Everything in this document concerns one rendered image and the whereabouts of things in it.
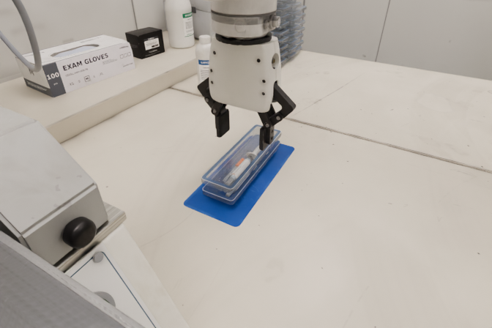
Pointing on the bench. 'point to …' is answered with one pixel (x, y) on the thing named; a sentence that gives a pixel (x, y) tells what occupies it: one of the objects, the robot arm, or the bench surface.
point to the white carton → (77, 64)
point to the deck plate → (117, 216)
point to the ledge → (100, 93)
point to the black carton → (146, 42)
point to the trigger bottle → (177, 9)
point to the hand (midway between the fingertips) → (243, 132)
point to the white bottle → (203, 49)
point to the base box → (143, 278)
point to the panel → (111, 284)
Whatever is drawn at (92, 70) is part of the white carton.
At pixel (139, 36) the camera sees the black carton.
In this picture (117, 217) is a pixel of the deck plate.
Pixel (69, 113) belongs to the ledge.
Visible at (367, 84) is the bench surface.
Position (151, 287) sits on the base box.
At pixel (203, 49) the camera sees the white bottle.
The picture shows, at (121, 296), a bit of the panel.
